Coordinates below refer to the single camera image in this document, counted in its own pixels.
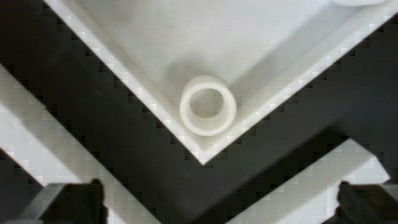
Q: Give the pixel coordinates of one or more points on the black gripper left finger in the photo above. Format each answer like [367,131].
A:
[68,204]

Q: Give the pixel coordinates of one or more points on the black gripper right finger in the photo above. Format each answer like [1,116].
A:
[367,204]

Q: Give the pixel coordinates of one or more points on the white square table top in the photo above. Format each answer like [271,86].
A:
[258,42]

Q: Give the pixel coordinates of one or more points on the white L-shaped obstacle fence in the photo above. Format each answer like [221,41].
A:
[52,156]

